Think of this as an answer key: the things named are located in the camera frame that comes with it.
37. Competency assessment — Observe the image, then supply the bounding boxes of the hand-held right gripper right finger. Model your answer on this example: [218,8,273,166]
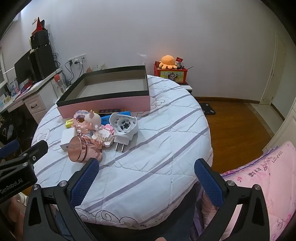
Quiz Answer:
[194,158,270,241]

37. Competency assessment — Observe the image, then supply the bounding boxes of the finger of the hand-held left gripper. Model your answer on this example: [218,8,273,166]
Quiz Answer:
[20,140,49,163]
[0,139,20,161]

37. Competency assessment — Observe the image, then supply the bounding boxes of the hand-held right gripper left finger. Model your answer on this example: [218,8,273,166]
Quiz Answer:
[23,158,100,241]

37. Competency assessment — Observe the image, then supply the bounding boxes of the rose gold jar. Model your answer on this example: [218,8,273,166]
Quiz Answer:
[68,136,103,164]

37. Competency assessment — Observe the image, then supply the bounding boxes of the white charger adapter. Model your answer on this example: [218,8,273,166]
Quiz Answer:
[60,127,78,152]

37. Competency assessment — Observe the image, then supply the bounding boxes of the pink and blue block toy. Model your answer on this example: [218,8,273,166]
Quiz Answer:
[73,110,89,130]

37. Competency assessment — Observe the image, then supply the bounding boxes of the small pink white block toy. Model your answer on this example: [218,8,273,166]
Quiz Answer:
[92,124,115,148]

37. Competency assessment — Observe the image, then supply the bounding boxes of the pig figurine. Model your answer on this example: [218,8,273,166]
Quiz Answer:
[84,110,102,135]

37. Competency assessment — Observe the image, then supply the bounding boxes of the dark shallow cardboard tray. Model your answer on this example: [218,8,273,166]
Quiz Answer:
[56,65,151,119]

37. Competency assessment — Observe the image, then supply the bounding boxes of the blue box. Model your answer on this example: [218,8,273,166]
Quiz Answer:
[99,110,132,125]

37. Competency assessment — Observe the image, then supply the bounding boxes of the white drawer unit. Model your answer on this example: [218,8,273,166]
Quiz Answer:
[23,89,59,124]

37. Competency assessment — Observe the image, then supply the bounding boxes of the pink printed blanket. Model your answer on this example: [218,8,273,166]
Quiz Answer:
[201,141,296,241]

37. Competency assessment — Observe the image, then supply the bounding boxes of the white desk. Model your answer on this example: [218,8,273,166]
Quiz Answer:
[0,67,63,114]

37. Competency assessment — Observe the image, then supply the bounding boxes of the blue white carton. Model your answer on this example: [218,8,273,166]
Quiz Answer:
[9,79,19,95]

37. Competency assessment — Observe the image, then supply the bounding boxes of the red stationery pile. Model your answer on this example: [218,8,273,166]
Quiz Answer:
[20,81,33,93]

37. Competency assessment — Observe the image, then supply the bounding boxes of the clear bottle with red cap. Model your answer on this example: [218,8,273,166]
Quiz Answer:
[54,74,63,93]

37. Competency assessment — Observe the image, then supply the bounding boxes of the black bathroom scale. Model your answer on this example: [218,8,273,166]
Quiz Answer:
[199,102,217,115]

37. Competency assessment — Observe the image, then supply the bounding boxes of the black monitor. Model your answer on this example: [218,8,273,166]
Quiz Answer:
[14,50,35,86]

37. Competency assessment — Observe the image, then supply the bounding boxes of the black computer tower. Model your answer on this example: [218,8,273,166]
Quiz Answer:
[30,44,57,81]

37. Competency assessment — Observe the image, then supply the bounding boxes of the dark-topped low cabinet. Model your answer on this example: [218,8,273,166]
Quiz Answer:
[179,82,194,94]

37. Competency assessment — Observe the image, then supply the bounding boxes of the black box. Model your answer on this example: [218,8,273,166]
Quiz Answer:
[30,29,50,50]

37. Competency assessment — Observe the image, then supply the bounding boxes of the red storage crate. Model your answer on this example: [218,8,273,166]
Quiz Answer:
[154,64,188,84]

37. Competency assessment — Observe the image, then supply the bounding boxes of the red paper item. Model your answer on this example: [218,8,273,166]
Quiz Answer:
[32,17,45,33]

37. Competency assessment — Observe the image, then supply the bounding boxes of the orange octopus plush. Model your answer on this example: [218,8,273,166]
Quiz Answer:
[159,55,179,69]

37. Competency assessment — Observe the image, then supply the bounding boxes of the white door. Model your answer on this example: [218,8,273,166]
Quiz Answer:
[260,30,287,106]

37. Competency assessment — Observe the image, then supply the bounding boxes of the black power cable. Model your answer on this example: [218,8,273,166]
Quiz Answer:
[62,59,84,87]

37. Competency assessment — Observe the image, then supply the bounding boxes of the white wall outlet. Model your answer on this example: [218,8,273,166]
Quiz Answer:
[69,54,86,66]

